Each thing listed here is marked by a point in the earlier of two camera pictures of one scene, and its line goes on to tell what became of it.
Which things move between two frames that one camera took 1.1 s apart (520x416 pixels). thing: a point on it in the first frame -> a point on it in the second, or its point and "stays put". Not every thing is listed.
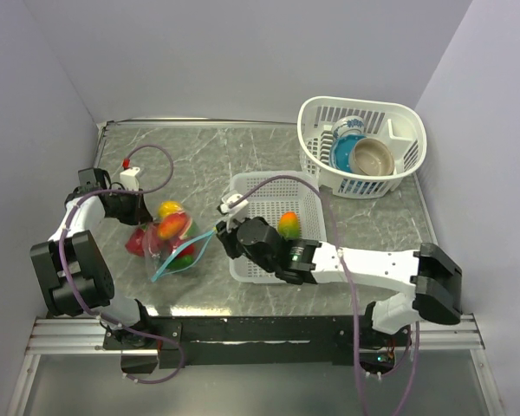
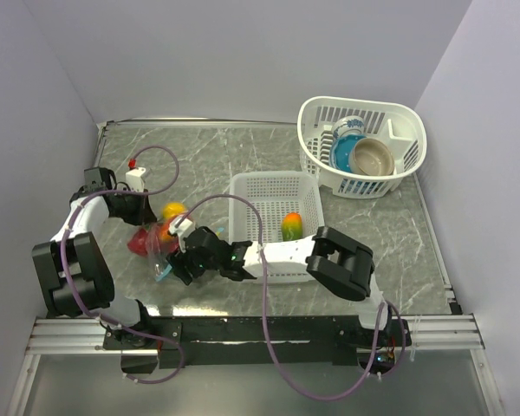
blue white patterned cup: [349, 125] stays put
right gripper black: [227, 237] -> [179, 262]
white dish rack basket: [361, 149] stays put
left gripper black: [139, 214] stays put
